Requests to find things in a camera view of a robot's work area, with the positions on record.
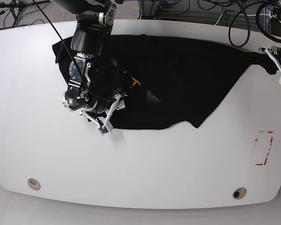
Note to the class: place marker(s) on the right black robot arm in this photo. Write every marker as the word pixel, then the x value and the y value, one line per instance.
pixel 86 93

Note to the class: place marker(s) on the black T-shirt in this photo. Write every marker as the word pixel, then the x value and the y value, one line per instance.
pixel 169 79

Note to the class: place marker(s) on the table cable grommet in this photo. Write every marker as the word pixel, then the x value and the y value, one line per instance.
pixel 34 184
pixel 239 193

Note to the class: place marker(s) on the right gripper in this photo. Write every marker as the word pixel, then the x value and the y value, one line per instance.
pixel 102 112

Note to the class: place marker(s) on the aluminium frame post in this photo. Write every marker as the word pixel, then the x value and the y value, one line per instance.
pixel 148 8

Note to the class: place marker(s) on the black tripod stand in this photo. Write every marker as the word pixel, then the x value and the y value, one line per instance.
pixel 15 9

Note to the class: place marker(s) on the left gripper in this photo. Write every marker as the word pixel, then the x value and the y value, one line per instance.
pixel 274 53

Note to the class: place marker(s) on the left table cable grommet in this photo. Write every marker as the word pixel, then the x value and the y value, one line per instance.
pixel 34 184

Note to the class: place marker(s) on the right table cable grommet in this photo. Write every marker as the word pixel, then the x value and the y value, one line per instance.
pixel 239 193

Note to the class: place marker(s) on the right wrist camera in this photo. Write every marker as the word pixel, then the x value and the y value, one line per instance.
pixel 105 129

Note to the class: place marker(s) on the red tape rectangle marking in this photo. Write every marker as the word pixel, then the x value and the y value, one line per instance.
pixel 262 146

